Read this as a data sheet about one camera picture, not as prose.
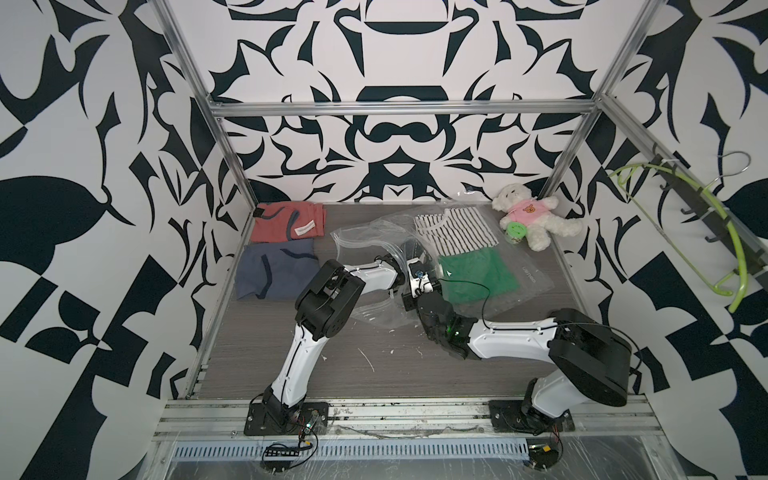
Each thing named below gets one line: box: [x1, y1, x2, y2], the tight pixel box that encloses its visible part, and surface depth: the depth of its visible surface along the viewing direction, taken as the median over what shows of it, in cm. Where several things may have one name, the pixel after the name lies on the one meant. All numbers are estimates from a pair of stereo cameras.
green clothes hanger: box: [608, 164, 748, 313], surface depth 59 cm
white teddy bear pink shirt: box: [492, 183, 583, 252], surface depth 110 cm
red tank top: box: [251, 202, 326, 242], surface depth 114 cm
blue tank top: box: [235, 239, 320, 299], surface depth 101 cm
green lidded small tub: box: [507, 221, 526, 243], surface depth 109 cm
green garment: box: [438, 246, 520, 304], surface depth 101 cm
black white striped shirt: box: [414, 206, 499, 257], surface depth 114 cm
